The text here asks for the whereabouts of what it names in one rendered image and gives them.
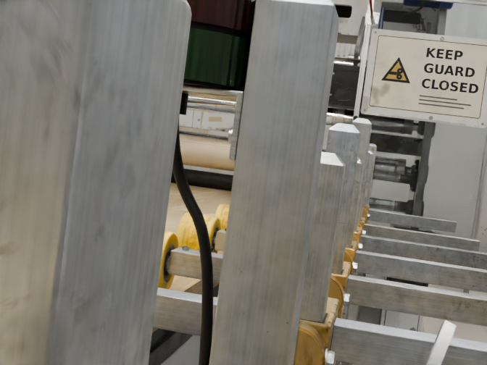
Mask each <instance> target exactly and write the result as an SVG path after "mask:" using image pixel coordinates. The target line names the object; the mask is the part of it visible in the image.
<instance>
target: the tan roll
mask: <svg viewBox="0 0 487 365"><path fill-rule="evenodd" d="M230 145H231V143H229V142H228V140H219V139H213V138H202V137H196V136H190V135H180V151H181V156H182V161H183V164H184V165H190V166H195V167H206V168H211V169H221V170H227V171H232V172H234V166H235V160H230V159H229V156H230Z"/></svg>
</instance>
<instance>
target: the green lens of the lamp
mask: <svg viewBox="0 0 487 365"><path fill-rule="evenodd" d="M250 43H251V41H250V40H247V39H245V38H240V37H237V36H234V35H228V34H225V33H218V32H214V31H210V30H201V29H196V28H190V33H189V39H188V50H187V56H186V67H185V73H184V79H187V80H195V81H200V82H201V81H202V82H206V83H214V84H219V85H226V86H230V87H234V88H238V89H242V90H244V88H245V82H246V71H247V65H248V59H249V49H250Z"/></svg>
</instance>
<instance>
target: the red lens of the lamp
mask: <svg viewBox="0 0 487 365"><path fill-rule="evenodd" d="M186 1H187V2H188V4H189V6H190V8H191V14H192V15H191V22H200V23H204V24H209V25H216V26H220V27H224V28H230V29H233V30H238V31H241V32H243V33H247V34H249V35H251V32H252V26H253V20H254V10H255V4H256V0H186Z"/></svg>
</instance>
